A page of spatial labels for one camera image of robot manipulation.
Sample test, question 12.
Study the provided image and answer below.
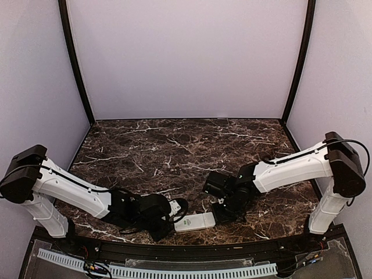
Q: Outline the white remote control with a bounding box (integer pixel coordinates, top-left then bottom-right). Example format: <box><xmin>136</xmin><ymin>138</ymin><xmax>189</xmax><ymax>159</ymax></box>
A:
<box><xmin>174</xmin><ymin>212</ymin><xmax>216</xmax><ymax>233</ymax></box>

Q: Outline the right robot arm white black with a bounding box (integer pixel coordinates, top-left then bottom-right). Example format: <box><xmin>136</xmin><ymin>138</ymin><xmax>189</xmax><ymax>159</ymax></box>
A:
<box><xmin>203</xmin><ymin>131</ymin><xmax>366</xmax><ymax>252</ymax></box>

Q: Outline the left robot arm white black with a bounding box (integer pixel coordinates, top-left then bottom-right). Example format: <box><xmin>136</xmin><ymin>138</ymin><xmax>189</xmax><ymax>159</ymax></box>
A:
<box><xmin>1</xmin><ymin>145</ymin><xmax>181</xmax><ymax>253</ymax></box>

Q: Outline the clear acrylic plate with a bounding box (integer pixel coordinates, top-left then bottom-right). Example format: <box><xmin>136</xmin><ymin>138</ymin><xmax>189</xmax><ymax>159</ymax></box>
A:
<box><xmin>124</xmin><ymin>259</ymin><xmax>254</xmax><ymax>271</ymax></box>

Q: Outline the white slotted cable duct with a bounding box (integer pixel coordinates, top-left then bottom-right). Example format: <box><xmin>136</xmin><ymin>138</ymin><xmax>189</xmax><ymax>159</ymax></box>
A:
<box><xmin>37</xmin><ymin>248</ymin><xmax>277</xmax><ymax>278</ymax></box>

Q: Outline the black front rail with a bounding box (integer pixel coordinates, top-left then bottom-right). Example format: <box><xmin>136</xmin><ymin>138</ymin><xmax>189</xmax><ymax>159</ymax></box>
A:
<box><xmin>28</xmin><ymin>225</ymin><xmax>349</xmax><ymax>264</ymax></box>

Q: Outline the right black frame post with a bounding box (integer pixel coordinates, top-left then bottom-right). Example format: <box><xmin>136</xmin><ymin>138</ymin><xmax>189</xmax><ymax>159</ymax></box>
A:
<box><xmin>280</xmin><ymin>0</ymin><xmax>317</xmax><ymax>126</ymax></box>

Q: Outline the black frame post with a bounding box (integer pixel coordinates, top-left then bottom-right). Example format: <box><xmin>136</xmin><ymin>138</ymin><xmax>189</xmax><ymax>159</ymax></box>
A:
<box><xmin>280</xmin><ymin>0</ymin><xmax>317</xmax><ymax>126</ymax></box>
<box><xmin>58</xmin><ymin>0</ymin><xmax>95</xmax><ymax>126</ymax></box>

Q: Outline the left black frame post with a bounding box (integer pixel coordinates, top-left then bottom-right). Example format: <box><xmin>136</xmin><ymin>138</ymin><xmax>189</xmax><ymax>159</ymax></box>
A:
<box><xmin>58</xmin><ymin>0</ymin><xmax>95</xmax><ymax>126</ymax></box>

